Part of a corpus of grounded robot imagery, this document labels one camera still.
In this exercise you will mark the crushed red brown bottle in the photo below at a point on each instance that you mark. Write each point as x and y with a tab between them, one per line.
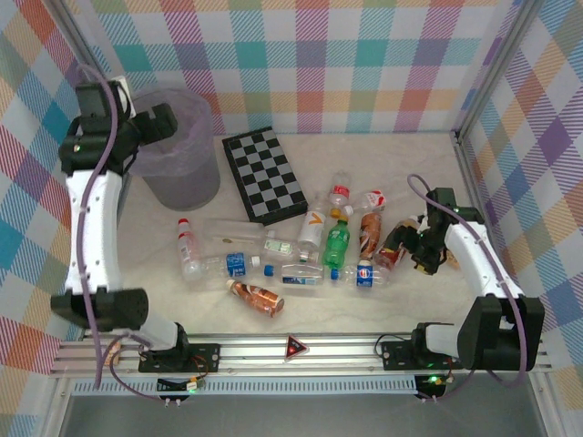
387	257

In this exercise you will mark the orange brown plastic bottle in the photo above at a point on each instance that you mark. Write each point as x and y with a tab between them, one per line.
370	232

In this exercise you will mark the bottle red white label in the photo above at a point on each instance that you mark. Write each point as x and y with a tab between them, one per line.
374	198

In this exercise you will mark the Pepsi bottle blue cap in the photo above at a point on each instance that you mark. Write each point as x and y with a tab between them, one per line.
364	275

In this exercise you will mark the green soda bottle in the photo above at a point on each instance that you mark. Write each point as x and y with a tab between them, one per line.
336	246

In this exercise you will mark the clear bottle red label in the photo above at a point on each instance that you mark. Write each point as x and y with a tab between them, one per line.
340	190

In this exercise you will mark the white bottle orange mark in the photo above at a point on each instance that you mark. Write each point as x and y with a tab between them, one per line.
313	225

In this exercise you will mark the clear bottle blue cap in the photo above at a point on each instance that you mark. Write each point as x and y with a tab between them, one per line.
298	277

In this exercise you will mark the clear bottle green label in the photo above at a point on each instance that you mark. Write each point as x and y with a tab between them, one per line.
279	246

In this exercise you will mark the large clear plastic bottle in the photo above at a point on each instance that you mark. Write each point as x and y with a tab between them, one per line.
237	230

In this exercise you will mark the clear bottle red cap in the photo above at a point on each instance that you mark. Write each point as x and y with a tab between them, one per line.
187	255

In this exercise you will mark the clear bottle blue label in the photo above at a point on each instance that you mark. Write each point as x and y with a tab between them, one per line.
236	265

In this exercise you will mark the copper brown plastic bottle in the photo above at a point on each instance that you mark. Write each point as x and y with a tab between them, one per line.
257	296

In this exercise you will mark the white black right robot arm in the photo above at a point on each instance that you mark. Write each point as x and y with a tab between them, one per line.
478	259

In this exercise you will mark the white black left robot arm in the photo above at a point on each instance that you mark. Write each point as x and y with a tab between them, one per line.
93	227

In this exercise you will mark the purple plastic bin liner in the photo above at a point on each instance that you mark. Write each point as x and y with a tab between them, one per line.
200	136

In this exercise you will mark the grey waste bin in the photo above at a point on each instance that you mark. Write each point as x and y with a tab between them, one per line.
187	193

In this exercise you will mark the black grey chessboard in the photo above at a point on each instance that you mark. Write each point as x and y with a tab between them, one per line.
264	173

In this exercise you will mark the small black circuit board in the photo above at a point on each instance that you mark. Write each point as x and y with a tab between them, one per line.
180	386
432	384

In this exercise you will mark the red triangle warning light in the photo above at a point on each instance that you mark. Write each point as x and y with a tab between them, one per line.
296	350

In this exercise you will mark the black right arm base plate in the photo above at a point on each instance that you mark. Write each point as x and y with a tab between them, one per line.
396	355

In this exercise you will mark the aluminium frame post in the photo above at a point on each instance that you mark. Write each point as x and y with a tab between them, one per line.
501	59
75	32

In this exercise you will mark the aluminium mounting rail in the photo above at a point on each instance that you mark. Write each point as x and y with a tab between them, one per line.
255	355

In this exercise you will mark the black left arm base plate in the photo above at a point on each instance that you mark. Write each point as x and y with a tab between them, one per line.
207	359

